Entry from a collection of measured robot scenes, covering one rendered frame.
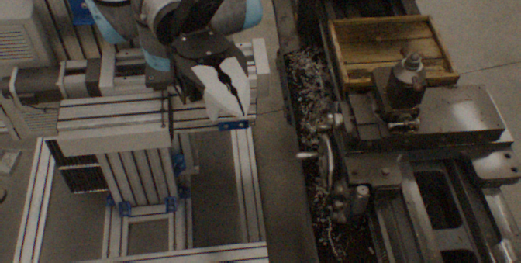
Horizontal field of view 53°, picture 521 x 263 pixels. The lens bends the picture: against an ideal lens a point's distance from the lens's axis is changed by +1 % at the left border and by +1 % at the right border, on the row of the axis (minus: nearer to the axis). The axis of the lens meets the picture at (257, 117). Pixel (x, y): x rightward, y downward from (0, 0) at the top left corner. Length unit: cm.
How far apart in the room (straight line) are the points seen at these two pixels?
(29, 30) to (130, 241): 99
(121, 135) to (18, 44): 37
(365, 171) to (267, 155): 117
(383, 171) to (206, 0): 87
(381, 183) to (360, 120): 18
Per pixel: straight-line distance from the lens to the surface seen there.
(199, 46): 69
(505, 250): 116
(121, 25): 114
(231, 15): 91
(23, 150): 251
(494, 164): 154
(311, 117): 194
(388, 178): 141
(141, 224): 214
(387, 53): 176
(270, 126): 264
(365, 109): 146
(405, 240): 141
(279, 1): 248
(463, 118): 151
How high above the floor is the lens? 205
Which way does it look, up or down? 50 degrees down
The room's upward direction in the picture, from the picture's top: straight up
